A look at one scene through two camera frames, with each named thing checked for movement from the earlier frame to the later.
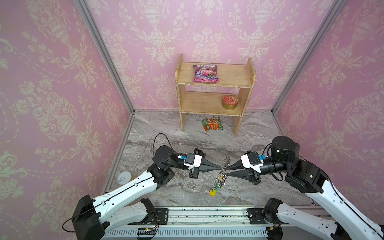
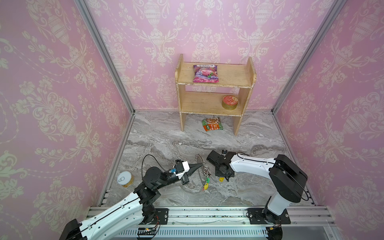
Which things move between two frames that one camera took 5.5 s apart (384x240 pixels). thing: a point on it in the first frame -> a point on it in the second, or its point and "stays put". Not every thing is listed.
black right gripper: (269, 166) -> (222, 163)
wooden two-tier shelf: (216, 89) stays put
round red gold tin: (229, 102) stays put
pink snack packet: (207, 73) stays put
